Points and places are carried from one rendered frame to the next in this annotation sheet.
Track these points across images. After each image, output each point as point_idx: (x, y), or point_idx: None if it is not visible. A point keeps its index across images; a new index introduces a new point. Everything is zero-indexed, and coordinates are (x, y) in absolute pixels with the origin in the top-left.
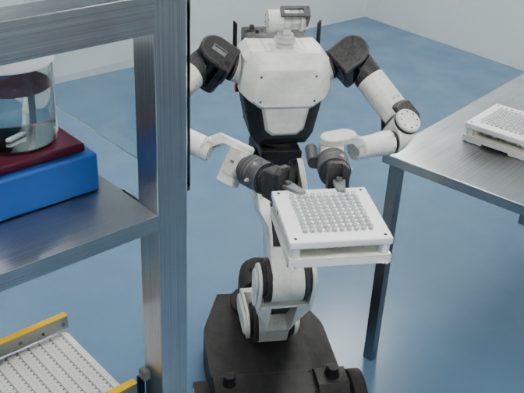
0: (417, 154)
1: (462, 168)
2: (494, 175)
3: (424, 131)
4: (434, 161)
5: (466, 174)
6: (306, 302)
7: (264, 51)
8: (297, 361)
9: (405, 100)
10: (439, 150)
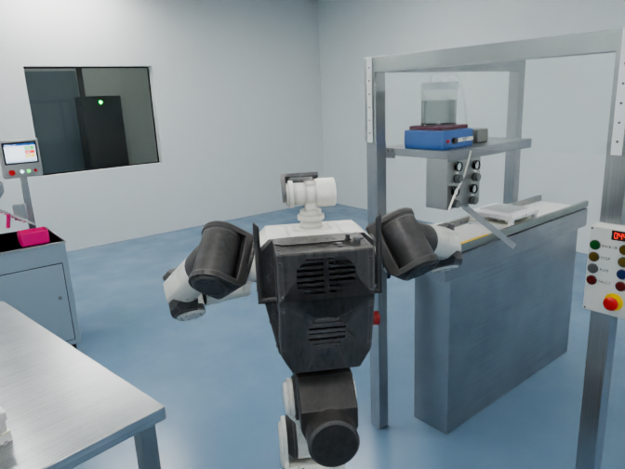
0: (117, 405)
1: (79, 387)
2: (53, 378)
3: (50, 461)
4: (104, 395)
5: (86, 378)
6: (288, 455)
7: (336, 221)
8: None
9: (174, 268)
10: (74, 417)
